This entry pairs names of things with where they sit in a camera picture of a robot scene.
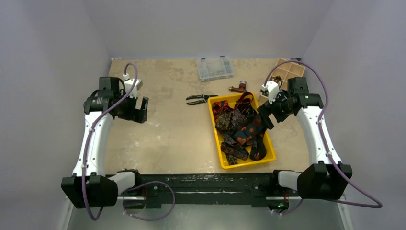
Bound wooden compartment tray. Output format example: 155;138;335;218
268;58;306;91

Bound dark brown patterned tie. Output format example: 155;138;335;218
215;110;249;165

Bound yellow plastic bin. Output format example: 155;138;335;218
207;93;276;170

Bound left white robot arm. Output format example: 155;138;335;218
61;75;148;209

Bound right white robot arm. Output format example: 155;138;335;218
257;77;352;200

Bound orange black striped tie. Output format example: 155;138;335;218
208;92;254;119

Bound black tie orange hearts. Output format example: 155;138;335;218
233;114;267;161

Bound clear plastic organizer box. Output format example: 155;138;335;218
196;56;235;82

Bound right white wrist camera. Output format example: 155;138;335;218
260;81;280;102

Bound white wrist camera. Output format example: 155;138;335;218
123;74;143;99
260;81;280;102

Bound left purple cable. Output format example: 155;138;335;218
81;63;176;222

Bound purple cable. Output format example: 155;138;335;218
81;63;176;222
263;60;383;216

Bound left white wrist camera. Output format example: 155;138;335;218
123;74;143;99

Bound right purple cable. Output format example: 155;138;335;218
263;60;383;216

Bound black handled pliers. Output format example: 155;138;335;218
186;94;218;105

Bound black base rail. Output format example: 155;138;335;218
118;172;300;209

